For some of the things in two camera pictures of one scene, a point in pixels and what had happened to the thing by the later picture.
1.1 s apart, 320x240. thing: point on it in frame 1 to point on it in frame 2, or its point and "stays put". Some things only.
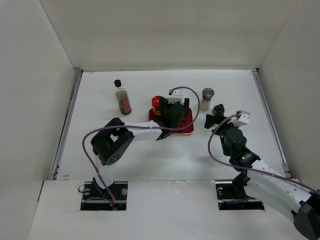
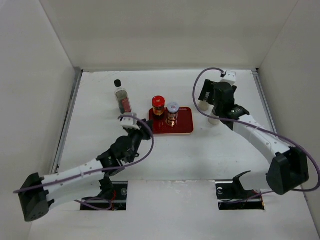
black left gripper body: x=164 y=105 to x=137 y=136
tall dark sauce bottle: x=121 y=96 stays put
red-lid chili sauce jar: x=155 y=103 stays put
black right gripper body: x=222 y=132 to x=209 y=87
